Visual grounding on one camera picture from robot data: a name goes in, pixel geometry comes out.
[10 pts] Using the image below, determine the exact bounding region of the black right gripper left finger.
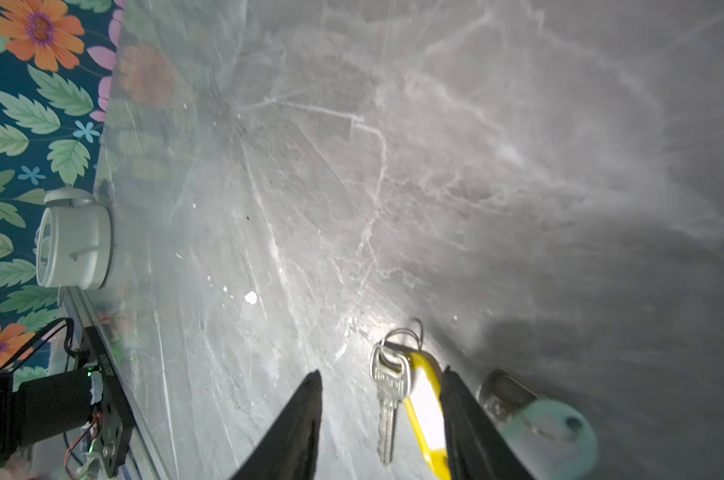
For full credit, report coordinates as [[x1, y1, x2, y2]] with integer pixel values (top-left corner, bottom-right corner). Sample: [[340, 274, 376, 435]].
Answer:
[[232, 370, 323, 480]]

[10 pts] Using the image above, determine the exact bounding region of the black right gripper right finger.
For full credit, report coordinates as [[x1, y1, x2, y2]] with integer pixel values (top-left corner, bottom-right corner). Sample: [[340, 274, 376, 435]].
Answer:
[[440, 367, 533, 480]]

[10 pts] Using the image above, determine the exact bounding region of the bunch of keys yellow tag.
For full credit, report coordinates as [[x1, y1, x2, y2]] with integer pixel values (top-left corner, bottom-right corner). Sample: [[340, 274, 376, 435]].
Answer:
[[369, 327, 451, 479]]

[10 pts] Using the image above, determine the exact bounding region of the white analog clock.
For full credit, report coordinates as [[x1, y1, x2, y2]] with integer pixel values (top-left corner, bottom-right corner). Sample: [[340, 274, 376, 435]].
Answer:
[[36, 186, 113, 290]]

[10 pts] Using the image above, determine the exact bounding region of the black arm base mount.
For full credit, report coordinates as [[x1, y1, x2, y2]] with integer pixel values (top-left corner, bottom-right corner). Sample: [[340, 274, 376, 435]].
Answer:
[[0, 327, 136, 478]]

